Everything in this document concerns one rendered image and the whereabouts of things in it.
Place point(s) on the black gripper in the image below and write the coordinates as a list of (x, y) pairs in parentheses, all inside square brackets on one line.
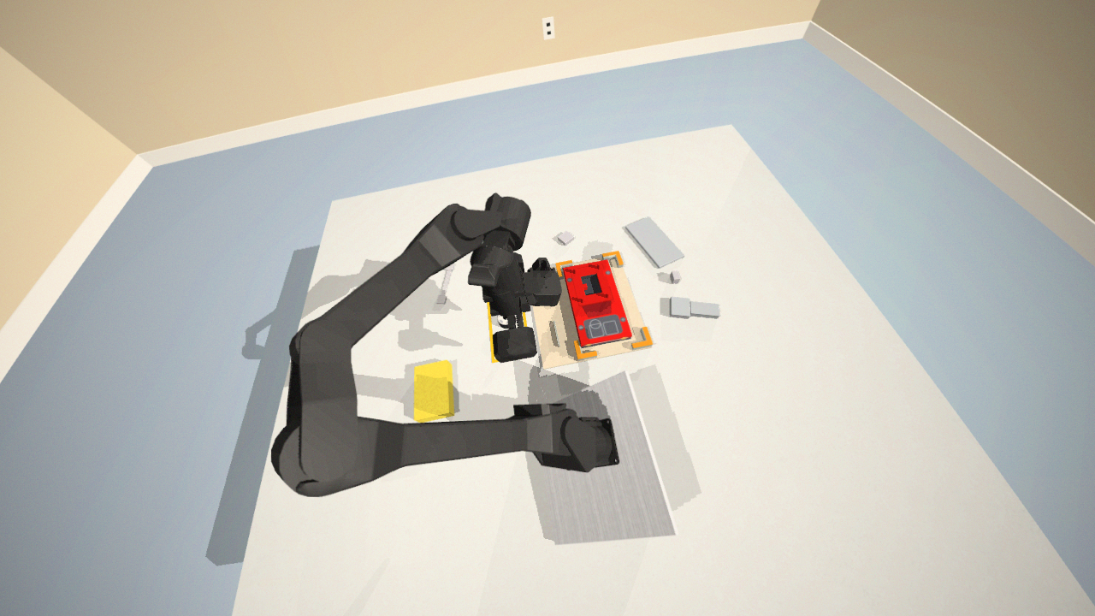
[(513, 343)]

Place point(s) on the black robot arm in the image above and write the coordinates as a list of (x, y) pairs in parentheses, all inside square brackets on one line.
[(326, 447)]

